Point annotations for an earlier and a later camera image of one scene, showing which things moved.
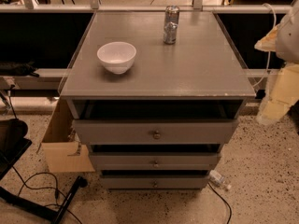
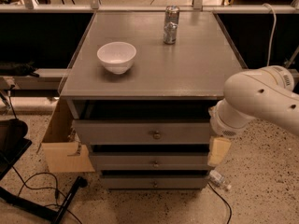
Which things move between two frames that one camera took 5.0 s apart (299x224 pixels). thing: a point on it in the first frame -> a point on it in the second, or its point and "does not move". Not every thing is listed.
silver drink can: x=171 y=22 does not move
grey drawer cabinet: x=160 y=124 does not move
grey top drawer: x=157 y=132 does not move
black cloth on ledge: x=9 y=67 does not move
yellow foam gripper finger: x=282 y=93 -> x=219 y=148
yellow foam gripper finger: x=268 y=42 -> x=212 y=112
